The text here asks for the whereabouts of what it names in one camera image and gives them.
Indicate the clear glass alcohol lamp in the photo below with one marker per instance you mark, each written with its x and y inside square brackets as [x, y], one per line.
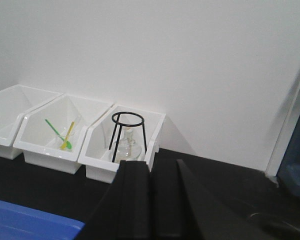
[128, 149]

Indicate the left white storage bin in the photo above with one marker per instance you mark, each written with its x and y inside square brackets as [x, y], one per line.
[15, 102]

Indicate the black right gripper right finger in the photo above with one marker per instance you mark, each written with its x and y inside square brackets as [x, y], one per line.
[185, 210]

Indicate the right white storage bin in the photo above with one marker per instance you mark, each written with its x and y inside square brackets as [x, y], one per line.
[96, 155]

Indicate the grey pegboard drying rack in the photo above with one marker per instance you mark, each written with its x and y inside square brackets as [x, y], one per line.
[289, 170]

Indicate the white storage bin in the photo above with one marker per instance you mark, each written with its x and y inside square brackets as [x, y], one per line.
[15, 102]
[52, 135]
[96, 155]

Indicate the green plastic spatula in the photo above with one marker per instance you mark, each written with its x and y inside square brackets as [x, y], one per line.
[65, 142]

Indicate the black wire tripod stand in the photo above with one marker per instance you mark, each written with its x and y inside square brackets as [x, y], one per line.
[116, 118]

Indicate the black sink basin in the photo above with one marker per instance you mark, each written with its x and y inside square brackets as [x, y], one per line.
[276, 226]

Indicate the blue plastic tray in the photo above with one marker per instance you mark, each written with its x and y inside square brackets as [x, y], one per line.
[23, 223]

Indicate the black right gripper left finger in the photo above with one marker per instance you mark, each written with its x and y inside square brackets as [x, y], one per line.
[124, 212]

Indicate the middle white storage bin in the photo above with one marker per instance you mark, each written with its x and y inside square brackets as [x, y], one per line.
[52, 135]

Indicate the yellow plastic spatula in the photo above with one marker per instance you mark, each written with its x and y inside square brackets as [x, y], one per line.
[68, 134]

